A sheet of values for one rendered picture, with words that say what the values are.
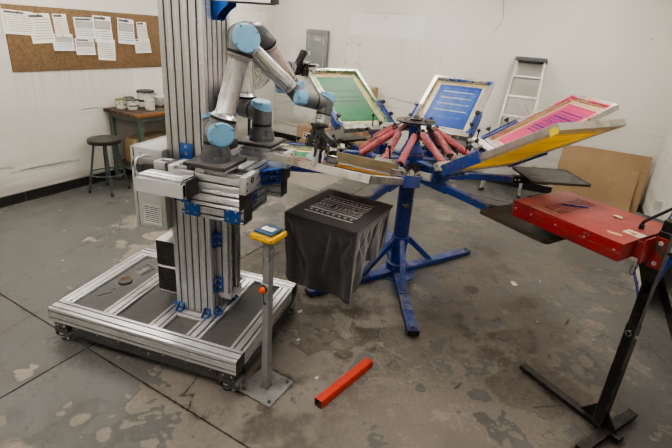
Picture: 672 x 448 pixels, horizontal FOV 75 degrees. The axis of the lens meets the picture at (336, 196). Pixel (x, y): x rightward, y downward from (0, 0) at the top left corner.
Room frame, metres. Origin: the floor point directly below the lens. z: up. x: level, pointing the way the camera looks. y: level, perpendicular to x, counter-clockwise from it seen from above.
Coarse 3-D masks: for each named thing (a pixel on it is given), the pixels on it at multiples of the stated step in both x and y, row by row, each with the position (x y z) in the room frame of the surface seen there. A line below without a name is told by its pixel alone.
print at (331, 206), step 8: (328, 200) 2.40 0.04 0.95; (336, 200) 2.41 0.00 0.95; (344, 200) 2.42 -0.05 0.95; (312, 208) 2.26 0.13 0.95; (320, 208) 2.27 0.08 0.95; (328, 208) 2.28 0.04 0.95; (336, 208) 2.28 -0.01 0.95; (344, 208) 2.29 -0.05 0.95; (352, 208) 2.30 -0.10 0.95; (360, 208) 2.31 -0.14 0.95; (368, 208) 2.32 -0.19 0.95; (328, 216) 2.16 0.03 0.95; (336, 216) 2.17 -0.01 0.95; (344, 216) 2.18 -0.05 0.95; (352, 216) 2.19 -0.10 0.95; (360, 216) 2.19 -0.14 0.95
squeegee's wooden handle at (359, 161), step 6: (342, 156) 2.61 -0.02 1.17; (348, 156) 2.60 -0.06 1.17; (354, 156) 2.58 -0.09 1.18; (360, 156) 2.57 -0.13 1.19; (342, 162) 2.60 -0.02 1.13; (348, 162) 2.58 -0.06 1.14; (354, 162) 2.57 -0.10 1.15; (360, 162) 2.55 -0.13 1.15; (366, 162) 2.53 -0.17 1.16; (372, 162) 2.52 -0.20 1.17; (378, 162) 2.50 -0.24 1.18; (384, 162) 2.49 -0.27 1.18; (366, 168) 2.52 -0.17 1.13; (372, 168) 2.51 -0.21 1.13; (378, 168) 2.49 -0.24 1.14; (384, 168) 2.47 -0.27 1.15; (390, 168) 2.46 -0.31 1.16; (396, 168) 2.45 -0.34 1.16; (390, 174) 2.45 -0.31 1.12
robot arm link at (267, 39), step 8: (256, 24) 2.52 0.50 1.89; (264, 32) 2.51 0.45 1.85; (264, 40) 2.50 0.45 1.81; (272, 40) 2.52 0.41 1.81; (264, 48) 2.52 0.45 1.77; (272, 48) 2.53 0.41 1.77; (272, 56) 2.56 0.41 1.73; (280, 56) 2.58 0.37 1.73; (280, 64) 2.59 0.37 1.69; (288, 64) 2.64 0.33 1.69; (288, 72) 2.64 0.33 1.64; (296, 80) 2.69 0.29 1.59; (304, 88) 2.71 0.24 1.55
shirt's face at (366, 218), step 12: (324, 192) 2.53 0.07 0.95; (336, 192) 2.55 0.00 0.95; (300, 204) 2.31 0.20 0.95; (312, 204) 2.32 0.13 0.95; (372, 204) 2.39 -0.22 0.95; (384, 204) 2.40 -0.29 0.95; (312, 216) 2.15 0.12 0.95; (324, 216) 2.16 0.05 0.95; (372, 216) 2.21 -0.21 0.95; (348, 228) 2.03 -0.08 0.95; (360, 228) 2.04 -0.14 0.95
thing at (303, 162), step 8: (272, 160) 2.15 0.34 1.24; (280, 160) 2.13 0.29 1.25; (288, 160) 2.10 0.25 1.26; (296, 160) 2.09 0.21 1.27; (304, 160) 2.07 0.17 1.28; (312, 168) 2.03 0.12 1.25; (320, 168) 2.02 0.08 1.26; (328, 168) 2.00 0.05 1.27; (336, 168) 1.98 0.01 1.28; (344, 176) 1.95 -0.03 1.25; (352, 176) 1.93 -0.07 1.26; (360, 176) 1.92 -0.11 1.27; (368, 176) 1.90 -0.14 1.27; (376, 176) 1.96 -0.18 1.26; (384, 176) 2.09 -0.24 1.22; (392, 184) 2.16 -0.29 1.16; (400, 184) 2.27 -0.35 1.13
